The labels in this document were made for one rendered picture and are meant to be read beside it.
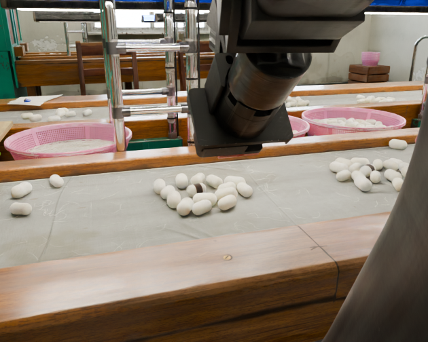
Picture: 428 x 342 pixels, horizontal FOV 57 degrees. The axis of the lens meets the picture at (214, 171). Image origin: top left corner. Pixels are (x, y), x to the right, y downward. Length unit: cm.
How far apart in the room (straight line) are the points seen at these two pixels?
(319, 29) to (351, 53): 706
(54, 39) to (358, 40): 474
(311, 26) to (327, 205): 41
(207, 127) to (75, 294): 20
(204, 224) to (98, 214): 16
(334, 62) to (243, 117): 678
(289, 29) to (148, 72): 314
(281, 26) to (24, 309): 31
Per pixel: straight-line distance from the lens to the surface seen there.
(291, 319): 45
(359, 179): 70
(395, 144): 97
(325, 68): 703
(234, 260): 43
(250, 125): 37
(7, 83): 329
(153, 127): 109
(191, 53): 80
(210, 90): 39
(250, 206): 61
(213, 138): 39
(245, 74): 32
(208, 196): 59
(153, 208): 61
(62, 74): 331
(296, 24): 25
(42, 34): 562
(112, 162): 76
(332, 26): 26
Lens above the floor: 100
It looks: 20 degrees down
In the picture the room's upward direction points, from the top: straight up
